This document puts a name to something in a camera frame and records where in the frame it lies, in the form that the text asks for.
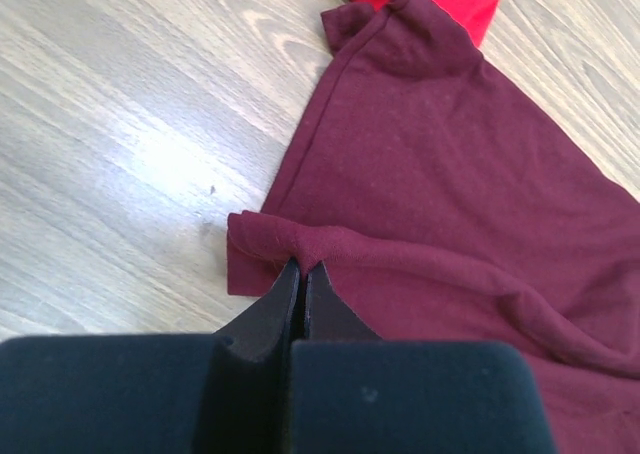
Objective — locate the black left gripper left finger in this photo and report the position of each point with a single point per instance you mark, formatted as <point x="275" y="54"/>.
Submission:
<point x="214" y="392"/>

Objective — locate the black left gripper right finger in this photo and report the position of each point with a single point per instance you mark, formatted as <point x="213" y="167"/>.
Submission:
<point x="352" y="392"/>

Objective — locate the maroon t shirt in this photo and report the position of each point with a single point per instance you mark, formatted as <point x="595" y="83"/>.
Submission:
<point x="445" y="204"/>

